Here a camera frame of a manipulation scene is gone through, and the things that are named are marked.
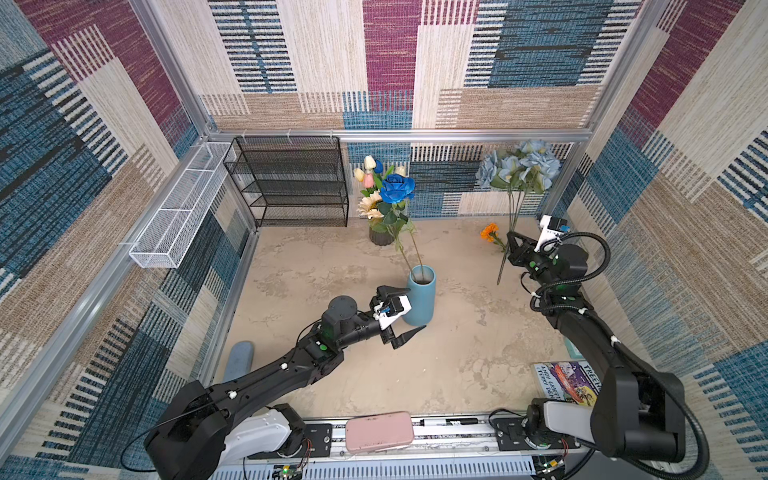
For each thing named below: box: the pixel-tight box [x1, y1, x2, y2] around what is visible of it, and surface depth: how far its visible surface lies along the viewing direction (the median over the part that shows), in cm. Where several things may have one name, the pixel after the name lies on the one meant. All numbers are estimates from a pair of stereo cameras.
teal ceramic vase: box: [402, 264, 437, 327], surface depth 81 cm
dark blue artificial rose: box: [378, 173, 425, 280], surface depth 63 cm
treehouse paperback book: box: [533, 360, 602, 407], surface depth 83 cm
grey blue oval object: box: [224, 341, 254, 381], surface depth 87 cm
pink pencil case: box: [345, 411, 415, 454], surface depth 76 cm
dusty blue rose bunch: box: [476, 140, 562, 285], surface depth 83 cm
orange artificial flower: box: [480, 222, 506, 252], surface depth 114 cm
